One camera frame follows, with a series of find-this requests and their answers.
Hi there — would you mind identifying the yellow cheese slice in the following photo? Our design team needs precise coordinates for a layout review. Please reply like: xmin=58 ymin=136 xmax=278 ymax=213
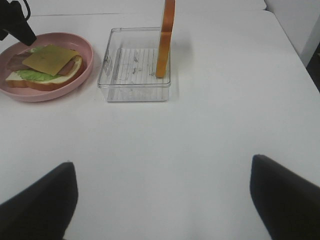
xmin=22 ymin=44 xmax=81 ymax=76

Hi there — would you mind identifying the clear right plastic tray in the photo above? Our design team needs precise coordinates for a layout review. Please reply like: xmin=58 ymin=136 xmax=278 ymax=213
xmin=97 ymin=27 xmax=171 ymax=102

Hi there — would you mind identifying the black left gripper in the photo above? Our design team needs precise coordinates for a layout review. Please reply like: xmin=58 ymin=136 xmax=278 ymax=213
xmin=0 ymin=0 xmax=37 ymax=46

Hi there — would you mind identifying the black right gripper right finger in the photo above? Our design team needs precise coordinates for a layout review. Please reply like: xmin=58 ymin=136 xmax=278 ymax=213
xmin=250 ymin=154 xmax=320 ymax=240

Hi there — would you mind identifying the brown bacon strip tray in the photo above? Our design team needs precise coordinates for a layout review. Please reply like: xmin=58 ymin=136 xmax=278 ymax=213
xmin=57 ymin=57 xmax=76 ymax=76

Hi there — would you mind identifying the pink round plate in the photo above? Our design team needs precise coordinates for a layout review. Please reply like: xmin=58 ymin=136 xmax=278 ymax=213
xmin=0 ymin=32 xmax=94 ymax=102

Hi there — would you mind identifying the green lettuce leaf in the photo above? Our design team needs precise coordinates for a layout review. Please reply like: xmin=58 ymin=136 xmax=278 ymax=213
xmin=14 ymin=46 xmax=62 ymax=82

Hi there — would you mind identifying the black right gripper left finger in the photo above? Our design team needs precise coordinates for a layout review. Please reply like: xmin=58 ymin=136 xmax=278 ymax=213
xmin=0 ymin=162 xmax=79 ymax=240

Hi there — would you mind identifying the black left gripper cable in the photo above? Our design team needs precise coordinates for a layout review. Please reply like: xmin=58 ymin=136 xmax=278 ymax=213
xmin=19 ymin=0 xmax=31 ymax=21

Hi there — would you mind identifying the bread slice with brown crust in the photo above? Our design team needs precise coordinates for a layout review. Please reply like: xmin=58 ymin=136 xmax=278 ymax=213
xmin=5 ymin=55 xmax=84 ymax=91

